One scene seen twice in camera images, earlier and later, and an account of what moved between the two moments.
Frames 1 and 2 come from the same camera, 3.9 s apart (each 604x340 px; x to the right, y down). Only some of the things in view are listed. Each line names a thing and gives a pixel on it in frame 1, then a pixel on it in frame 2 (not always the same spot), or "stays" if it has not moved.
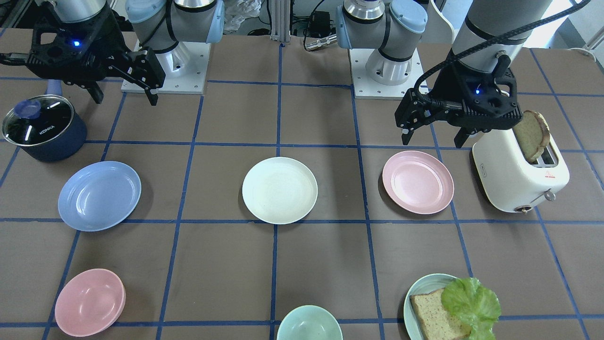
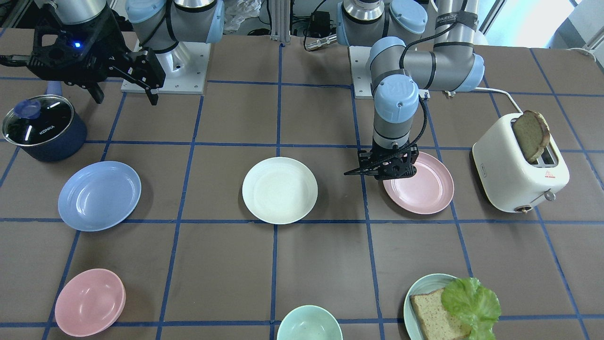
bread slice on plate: x=438 y=323 stays
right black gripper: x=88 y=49 stays
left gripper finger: x=406 y=138 -> x=359 y=171
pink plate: x=417 y=182 stays
